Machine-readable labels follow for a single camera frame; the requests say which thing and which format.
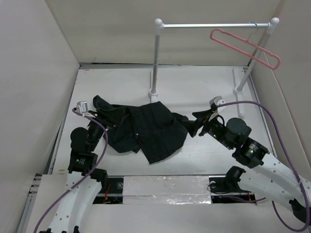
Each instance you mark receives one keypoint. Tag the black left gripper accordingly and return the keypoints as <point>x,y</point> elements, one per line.
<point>105,117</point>

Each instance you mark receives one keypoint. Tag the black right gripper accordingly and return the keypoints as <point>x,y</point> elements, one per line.
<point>192,125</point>

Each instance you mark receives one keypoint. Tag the black trousers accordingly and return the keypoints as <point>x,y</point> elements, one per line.
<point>151,128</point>

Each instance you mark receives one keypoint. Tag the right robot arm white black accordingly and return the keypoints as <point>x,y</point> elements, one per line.
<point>260,171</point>

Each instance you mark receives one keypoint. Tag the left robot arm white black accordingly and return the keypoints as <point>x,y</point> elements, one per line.
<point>84,179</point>

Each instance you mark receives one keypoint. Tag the silver foil tape strip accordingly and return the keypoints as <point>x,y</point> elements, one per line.
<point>176,190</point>

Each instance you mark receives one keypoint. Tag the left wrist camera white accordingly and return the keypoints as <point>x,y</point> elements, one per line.
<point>82,107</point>

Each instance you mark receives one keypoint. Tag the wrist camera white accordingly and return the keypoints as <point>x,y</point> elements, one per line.
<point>82,107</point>
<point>216,101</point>

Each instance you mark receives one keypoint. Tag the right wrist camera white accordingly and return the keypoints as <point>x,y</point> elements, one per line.
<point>216,101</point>

